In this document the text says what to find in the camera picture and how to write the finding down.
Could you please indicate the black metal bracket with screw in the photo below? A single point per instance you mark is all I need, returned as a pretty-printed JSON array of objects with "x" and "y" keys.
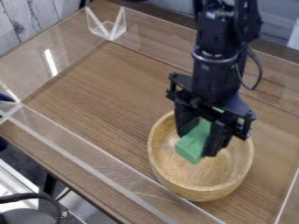
[{"x": 56, "y": 210}]

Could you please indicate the clear acrylic tray enclosure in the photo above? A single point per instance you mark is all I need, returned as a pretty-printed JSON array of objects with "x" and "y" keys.
[{"x": 108, "y": 99}]

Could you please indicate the light wooden bowl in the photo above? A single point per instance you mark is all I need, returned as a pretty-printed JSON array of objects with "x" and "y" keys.
[{"x": 205, "y": 181}]

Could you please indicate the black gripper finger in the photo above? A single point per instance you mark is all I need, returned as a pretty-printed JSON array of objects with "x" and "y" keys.
[
  {"x": 219, "y": 136},
  {"x": 185, "y": 117}
]

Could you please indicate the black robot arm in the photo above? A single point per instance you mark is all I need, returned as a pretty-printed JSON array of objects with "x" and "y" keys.
[{"x": 227, "y": 27}]

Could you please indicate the green rectangular block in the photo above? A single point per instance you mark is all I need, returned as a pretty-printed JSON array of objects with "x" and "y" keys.
[{"x": 189, "y": 145}]

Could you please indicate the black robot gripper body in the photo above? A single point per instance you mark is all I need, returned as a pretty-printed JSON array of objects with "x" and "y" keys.
[{"x": 211, "y": 88}]

